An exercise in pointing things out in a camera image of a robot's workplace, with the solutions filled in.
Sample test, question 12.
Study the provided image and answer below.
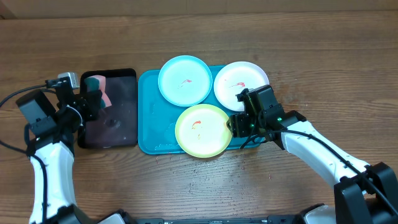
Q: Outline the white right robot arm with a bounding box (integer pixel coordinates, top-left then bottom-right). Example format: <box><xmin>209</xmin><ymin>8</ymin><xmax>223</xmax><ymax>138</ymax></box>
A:
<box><xmin>227</xmin><ymin>85</ymin><xmax>397</xmax><ymax>223</ymax></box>

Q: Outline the yellow plate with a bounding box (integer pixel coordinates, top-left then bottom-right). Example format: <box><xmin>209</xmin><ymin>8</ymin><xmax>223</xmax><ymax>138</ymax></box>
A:
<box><xmin>175</xmin><ymin>104</ymin><xmax>232</xmax><ymax>158</ymax></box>

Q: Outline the black tray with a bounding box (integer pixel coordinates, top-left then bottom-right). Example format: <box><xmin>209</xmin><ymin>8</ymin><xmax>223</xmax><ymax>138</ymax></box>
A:
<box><xmin>78</xmin><ymin>68</ymin><xmax>138</xmax><ymax>149</ymax></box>

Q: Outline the teal plastic tray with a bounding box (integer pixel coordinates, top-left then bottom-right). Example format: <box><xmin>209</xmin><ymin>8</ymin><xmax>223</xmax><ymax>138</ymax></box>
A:
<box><xmin>137</xmin><ymin>70</ymin><xmax>246</xmax><ymax>155</ymax></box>

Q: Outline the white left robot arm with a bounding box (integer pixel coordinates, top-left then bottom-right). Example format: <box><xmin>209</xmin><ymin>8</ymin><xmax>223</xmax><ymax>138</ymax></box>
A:
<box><xmin>16</xmin><ymin>77</ymin><xmax>102</xmax><ymax>223</ymax></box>

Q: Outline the white plate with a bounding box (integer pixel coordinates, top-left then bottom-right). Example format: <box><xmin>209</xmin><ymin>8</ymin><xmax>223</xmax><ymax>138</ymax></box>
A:
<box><xmin>213</xmin><ymin>62</ymin><xmax>269</xmax><ymax>112</ymax></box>

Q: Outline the pink green sponge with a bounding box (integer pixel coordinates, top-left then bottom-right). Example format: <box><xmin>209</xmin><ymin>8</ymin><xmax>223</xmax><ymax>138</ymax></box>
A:
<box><xmin>84</xmin><ymin>75</ymin><xmax>112</xmax><ymax>109</ymax></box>

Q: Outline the light blue plate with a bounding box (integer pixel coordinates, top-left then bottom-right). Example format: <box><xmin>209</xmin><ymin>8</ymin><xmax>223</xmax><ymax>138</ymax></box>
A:
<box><xmin>158</xmin><ymin>55</ymin><xmax>213</xmax><ymax>107</ymax></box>

